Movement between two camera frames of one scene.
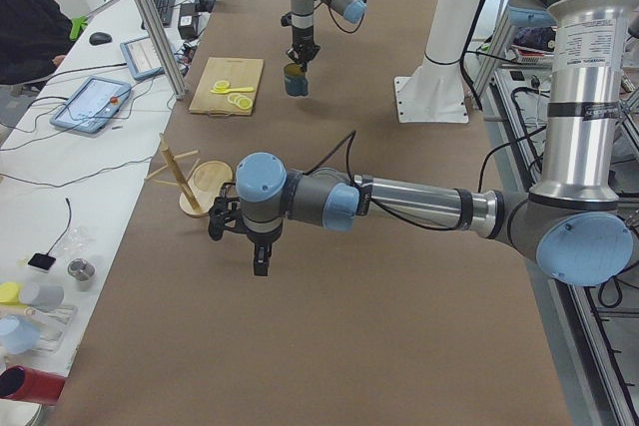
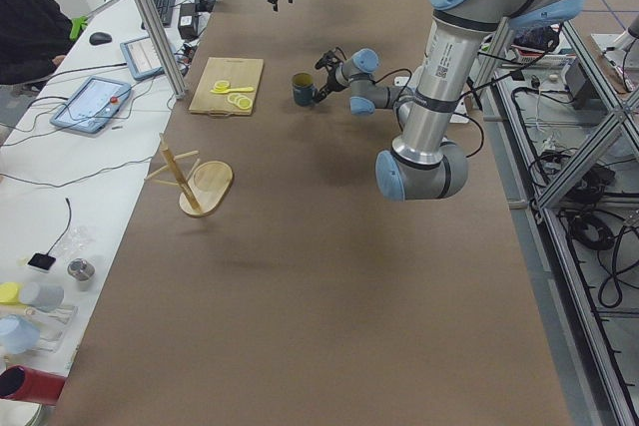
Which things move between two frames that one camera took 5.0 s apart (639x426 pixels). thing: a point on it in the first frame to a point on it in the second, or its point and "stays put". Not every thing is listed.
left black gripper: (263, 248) to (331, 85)
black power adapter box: (189, 22) stays put
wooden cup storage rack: (201, 187) stays put
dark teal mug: (296, 81) to (304, 91)
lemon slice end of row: (245, 103) stays put
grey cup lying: (44, 296) stays put
